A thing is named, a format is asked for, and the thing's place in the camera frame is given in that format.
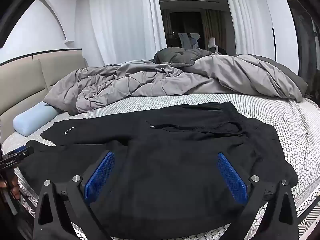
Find person's left hand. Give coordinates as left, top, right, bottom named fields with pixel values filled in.
left=0, top=174, right=21, bottom=202

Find brown curtain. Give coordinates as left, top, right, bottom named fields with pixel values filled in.
left=201, top=9, right=220, bottom=50

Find white chair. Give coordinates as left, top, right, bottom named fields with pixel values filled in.
left=207, top=37, right=218, bottom=53

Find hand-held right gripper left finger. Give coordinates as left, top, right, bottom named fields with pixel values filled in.
left=32, top=151, right=115, bottom=240

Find light blue pillow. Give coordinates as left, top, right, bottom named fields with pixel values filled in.
left=13, top=102, right=58, bottom=137

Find white patterned mattress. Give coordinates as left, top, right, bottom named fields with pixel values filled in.
left=0, top=94, right=320, bottom=240

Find black pants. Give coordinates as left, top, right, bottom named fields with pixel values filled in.
left=19, top=101, right=299, bottom=240

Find chair with draped clothes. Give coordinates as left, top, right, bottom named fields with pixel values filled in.
left=177, top=32, right=200, bottom=48

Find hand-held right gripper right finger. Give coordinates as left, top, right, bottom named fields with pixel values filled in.
left=217, top=152, right=299, bottom=240

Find white curtain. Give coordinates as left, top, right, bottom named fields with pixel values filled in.
left=89, top=0, right=167, bottom=65
left=221, top=0, right=275, bottom=55

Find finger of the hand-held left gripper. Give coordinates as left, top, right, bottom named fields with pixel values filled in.
left=10, top=146, right=34, bottom=157

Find dark grey pillow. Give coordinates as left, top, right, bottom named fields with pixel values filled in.
left=153, top=47, right=213, bottom=68

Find grey duvet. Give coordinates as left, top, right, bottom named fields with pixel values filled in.
left=44, top=54, right=304, bottom=117

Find beige padded headboard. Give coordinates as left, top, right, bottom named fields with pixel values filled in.
left=0, top=49, right=88, bottom=128

